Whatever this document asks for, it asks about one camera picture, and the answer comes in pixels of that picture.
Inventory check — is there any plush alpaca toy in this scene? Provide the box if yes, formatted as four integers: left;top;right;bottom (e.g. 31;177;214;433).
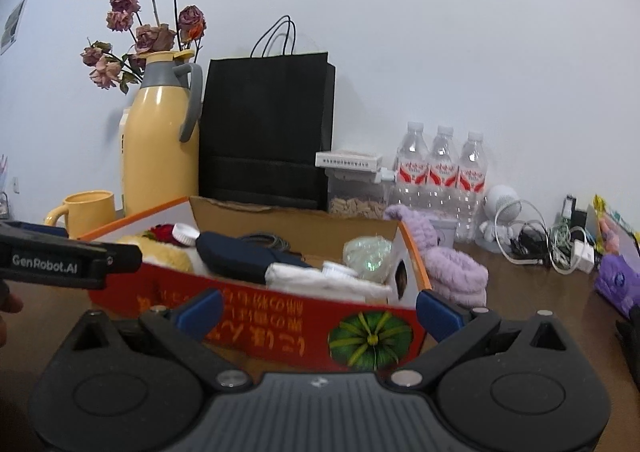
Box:
117;235;210;276

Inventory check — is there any navy blue pouch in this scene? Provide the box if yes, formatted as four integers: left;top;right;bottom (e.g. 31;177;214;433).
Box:
195;232;310;286

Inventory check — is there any white round lid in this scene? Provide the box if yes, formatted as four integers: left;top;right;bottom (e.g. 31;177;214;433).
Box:
171;223;201;247

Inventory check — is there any iridescent plastic bag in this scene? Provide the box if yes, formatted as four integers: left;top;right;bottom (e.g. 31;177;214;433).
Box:
343;236;393;284

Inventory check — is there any black cable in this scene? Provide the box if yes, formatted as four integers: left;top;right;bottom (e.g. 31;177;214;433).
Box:
240;232;292;253

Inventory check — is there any white translucent plastic box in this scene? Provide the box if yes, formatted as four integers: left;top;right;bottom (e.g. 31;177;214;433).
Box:
265;263;394;302

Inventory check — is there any white bottle cap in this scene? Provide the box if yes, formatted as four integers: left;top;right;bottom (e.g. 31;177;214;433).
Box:
322;261;358;279

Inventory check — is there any person's left hand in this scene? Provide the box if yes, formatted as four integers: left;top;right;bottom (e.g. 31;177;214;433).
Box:
0;281;24;347

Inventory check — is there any purple fluffy headband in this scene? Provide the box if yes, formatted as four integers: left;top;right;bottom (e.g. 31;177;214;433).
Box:
384;204;488;308

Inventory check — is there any yellow ceramic mug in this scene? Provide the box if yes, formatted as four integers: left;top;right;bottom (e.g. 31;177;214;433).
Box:
43;190;116;238

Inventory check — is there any red orange cardboard box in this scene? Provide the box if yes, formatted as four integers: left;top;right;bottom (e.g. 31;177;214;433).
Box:
84;196;431;371

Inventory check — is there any white tin can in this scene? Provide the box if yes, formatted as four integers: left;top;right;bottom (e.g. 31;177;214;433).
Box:
430;217;458;248

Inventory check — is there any white round robot gadget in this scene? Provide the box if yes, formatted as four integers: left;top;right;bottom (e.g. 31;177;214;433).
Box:
475;184;522;253

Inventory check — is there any right water bottle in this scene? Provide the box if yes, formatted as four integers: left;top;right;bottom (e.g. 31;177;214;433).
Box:
456;131;488;243

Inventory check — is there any water bottle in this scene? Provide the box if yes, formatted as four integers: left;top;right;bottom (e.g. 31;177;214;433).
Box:
456;131;488;243
427;126;458;217
390;121;430;207

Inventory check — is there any left water bottle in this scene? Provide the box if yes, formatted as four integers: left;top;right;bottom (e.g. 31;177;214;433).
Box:
390;121;430;207

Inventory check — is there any white carton behind jug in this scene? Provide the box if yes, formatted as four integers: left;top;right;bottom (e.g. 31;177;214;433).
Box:
118;106;131;213

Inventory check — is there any middle water bottle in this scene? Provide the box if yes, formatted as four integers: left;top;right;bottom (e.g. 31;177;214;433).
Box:
427;126;458;217

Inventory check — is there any yellow thermos jug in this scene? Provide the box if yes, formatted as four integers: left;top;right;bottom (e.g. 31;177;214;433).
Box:
125;52;204;217

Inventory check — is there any purple tissue pack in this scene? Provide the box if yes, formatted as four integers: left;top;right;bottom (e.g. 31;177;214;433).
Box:
594;253;640;317

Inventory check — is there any clear container with seeds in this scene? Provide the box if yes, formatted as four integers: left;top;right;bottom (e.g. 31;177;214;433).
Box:
326;168;395;219

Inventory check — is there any black cloth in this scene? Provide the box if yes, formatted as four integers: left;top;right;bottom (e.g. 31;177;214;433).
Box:
615;305;640;382

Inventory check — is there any colourful snack bag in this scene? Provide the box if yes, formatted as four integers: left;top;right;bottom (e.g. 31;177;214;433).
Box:
592;194;639;255

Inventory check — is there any small white flat box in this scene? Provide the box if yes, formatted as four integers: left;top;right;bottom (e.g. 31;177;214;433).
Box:
314;151;382;172

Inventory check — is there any black paper shopping bag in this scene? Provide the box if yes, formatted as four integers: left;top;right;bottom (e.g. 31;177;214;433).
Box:
198;15;335;210

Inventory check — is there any dried rose bouquet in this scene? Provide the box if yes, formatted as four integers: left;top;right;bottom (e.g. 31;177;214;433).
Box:
80;0;207;93

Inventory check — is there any tangle of chargers and cables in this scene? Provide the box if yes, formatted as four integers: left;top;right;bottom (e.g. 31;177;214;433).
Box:
493;195;599;275

